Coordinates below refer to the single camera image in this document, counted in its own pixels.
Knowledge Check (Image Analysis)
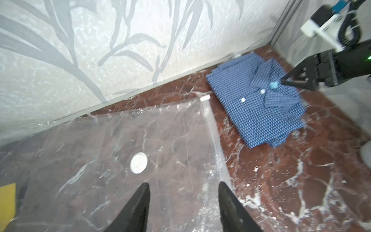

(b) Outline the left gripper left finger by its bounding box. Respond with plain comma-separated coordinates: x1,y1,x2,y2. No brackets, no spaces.
105,182,151,232

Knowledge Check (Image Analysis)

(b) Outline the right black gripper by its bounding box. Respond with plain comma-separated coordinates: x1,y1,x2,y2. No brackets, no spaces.
281,40,371,91

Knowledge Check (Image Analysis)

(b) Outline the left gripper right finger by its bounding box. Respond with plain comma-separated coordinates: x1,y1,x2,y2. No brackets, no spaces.
218,181,263,232

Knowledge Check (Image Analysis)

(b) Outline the blue checked shirt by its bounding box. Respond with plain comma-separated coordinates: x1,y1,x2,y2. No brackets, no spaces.
206,52,305,148

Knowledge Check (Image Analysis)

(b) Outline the clear plastic vacuum bag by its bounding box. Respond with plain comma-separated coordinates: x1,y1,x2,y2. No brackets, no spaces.
1,95,230,232

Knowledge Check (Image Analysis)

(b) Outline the yellow silicone spatula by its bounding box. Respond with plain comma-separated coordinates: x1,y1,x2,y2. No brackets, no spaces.
1,183,16,230

